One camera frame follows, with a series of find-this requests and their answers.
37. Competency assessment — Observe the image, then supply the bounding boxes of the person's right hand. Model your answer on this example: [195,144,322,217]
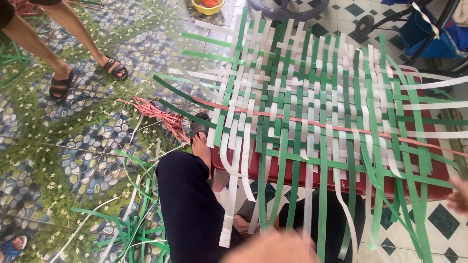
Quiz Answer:
[447,178,468,215]

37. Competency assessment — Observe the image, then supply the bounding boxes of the person's left hand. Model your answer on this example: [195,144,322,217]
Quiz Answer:
[219,227,319,263]

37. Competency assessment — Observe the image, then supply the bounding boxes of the person's right leg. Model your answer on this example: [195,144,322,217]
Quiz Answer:
[234,190,366,263]

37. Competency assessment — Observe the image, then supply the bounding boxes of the black cart with blue bag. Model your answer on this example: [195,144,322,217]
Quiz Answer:
[354,0,468,72]

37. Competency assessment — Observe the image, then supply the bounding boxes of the person's right black sandal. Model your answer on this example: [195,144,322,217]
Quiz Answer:
[235,199,258,223]

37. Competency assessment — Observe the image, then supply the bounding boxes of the grey plastic chair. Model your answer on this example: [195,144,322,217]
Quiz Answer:
[248,0,330,22]

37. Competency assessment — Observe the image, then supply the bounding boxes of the person's left leg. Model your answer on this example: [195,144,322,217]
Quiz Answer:
[155,131,245,263]

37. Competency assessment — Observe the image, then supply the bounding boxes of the person's left black sandal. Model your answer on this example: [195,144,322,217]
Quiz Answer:
[189,112,211,145]

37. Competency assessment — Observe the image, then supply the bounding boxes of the yellow bowl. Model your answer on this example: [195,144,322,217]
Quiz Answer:
[191,0,226,16]

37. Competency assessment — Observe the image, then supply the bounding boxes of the blue sandal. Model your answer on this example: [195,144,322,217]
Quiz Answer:
[0,235,28,263]

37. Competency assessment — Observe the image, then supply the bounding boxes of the long pink plastic strap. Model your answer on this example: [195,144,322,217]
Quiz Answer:
[192,96,468,158]

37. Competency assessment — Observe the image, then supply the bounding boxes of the woven green white strap mat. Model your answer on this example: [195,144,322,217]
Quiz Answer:
[153,8,468,263]

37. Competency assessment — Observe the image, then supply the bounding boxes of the bundle of pink straps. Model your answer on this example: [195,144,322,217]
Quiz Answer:
[117,96,191,144]

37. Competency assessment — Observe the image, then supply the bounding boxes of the heap of green white straps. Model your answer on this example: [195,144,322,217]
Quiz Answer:
[49,141,183,263]

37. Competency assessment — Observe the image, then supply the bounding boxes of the loose green straps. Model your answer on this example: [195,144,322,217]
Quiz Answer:
[0,15,55,90]

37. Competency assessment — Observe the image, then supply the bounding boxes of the tangle of pink straps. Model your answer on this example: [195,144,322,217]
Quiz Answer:
[9,0,103,18]

